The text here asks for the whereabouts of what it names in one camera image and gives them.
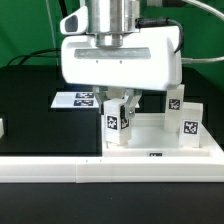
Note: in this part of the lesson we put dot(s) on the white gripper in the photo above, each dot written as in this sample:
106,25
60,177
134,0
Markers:
104,49

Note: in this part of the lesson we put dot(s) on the white square table top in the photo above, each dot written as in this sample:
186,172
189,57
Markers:
150,139

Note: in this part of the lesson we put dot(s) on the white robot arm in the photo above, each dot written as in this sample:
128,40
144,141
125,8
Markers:
110,47

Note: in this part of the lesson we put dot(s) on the white block at left edge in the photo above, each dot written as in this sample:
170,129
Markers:
3,126

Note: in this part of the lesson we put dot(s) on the white L-shaped obstacle fence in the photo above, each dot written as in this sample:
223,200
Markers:
116,169

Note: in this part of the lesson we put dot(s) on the white marker base plate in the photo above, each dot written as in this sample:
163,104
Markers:
68,100

